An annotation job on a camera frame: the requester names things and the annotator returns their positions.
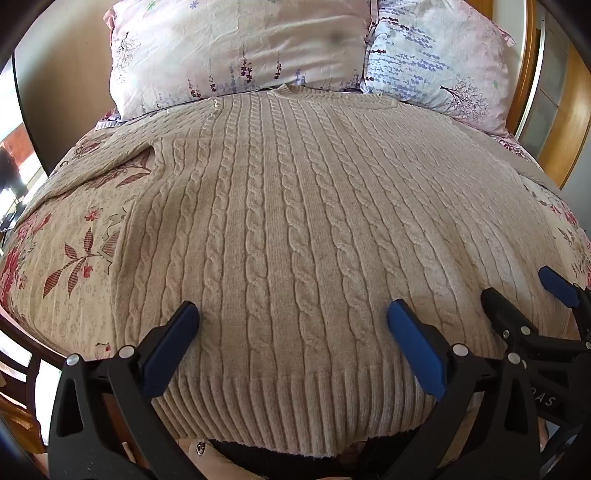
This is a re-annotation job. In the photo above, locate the pink floral pillow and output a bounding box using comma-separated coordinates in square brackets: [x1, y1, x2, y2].
[104, 0, 378, 121]

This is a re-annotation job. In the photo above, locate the person's dark clothing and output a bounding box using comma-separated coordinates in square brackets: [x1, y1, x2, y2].
[178, 427, 419, 480]

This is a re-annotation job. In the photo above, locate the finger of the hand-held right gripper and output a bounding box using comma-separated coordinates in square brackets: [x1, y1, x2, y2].
[537, 266, 591, 325]
[480, 288, 539, 343]

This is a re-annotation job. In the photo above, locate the wooden chair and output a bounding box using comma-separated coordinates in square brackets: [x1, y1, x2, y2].
[0, 308, 52, 459]

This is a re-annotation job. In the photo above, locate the beige cable-knit sweater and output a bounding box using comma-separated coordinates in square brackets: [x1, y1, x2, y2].
[21, 83, 583, 457]

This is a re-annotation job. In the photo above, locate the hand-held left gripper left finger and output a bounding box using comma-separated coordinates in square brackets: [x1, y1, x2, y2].
[48, 301, 208, 480]

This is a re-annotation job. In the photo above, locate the cream floral bedspread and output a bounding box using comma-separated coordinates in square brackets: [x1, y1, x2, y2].
[0, 108, 591, 366]

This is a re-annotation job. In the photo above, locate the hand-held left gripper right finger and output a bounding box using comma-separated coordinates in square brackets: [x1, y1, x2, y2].
[387, 299, 542, 480]

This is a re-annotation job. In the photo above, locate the wooden frame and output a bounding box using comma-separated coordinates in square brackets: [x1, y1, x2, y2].
[505, 0, 591, 191]

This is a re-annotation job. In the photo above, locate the pale blue floral pillow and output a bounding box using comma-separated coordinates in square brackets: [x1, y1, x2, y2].
[360, 0, 517, 137]

